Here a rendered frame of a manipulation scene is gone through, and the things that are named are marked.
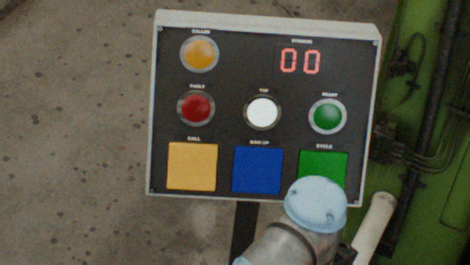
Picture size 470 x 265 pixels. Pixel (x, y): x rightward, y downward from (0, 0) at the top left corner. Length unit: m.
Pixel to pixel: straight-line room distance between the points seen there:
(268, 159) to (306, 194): 0.36
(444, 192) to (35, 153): 1.30
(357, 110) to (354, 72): 0.06
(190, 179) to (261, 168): 0.11
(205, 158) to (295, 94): 0.17
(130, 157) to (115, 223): 0.22
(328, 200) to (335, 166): 0.37
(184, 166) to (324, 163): 0.21
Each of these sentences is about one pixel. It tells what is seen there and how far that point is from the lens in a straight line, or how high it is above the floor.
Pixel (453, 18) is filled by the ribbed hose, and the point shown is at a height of 1.16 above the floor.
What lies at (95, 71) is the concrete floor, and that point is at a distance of 3.13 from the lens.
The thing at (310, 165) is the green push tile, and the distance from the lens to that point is 1.63.
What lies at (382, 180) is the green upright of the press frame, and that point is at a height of 0.68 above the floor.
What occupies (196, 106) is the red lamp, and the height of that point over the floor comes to 1.09.
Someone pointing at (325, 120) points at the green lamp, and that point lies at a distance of 1.61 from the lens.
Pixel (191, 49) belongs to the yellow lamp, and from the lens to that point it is 1.57.
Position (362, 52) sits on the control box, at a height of 1.18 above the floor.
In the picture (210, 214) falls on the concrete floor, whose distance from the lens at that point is 2.81.
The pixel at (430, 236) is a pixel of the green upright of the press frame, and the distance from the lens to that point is 2.16.
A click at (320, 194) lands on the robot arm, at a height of 1.29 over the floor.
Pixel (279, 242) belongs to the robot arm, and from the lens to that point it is 1.25.
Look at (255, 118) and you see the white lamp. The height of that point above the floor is 1.08.
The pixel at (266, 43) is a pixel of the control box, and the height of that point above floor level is 1.18.
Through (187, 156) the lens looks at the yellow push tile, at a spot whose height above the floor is 1.03.
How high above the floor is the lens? 2.30
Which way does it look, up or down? 49 degrees down
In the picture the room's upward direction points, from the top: 9 degrees clockwise
